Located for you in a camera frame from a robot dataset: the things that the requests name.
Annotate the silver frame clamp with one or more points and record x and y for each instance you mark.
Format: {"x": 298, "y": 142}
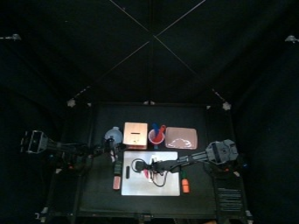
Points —
{"x": 71, "y": 102}
{"x": 291, "y": 38}
{"x": 226, "y": 105}
{"x": 15, "y": 37}

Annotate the brown square tray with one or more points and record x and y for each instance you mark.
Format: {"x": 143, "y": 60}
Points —
{"x": 180, "y": 132}

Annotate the black plate with white text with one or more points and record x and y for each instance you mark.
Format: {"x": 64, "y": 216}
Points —
{"x": 230, "y": 198}

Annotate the grey bowl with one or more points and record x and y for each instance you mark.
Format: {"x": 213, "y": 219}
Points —
{"x": 113, "y": 134}

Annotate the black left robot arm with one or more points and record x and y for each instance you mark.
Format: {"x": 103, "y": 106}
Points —
{"x": 39, "y": 142}

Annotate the orange toy carrot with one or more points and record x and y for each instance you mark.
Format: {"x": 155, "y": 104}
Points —
{"x": 185, "y": 185}

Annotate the red cup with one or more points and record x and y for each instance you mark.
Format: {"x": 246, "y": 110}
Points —
{"x": 156, "y": 140}

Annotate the wooden drawer box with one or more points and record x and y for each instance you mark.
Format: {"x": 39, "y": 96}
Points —
{"x": 135, "y": 131}

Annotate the white cloud-shaped piece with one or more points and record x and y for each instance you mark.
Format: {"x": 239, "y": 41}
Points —
{"x": 179, "y": 143}

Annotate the blue plastic utensil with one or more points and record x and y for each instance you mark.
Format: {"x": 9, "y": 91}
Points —
{"x": 155, "y": 127}

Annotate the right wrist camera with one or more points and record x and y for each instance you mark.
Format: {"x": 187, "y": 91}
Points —
{"x": 163, "y": 164}

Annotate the white cutting board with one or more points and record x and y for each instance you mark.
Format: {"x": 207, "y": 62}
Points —
{"x": 171, "y": 189}

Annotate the red plastic utensil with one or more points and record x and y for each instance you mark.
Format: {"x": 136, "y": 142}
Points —
{"x": 161, "y": 128}

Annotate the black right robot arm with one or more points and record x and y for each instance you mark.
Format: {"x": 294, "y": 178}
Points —
{"x": 221, "y": 151}

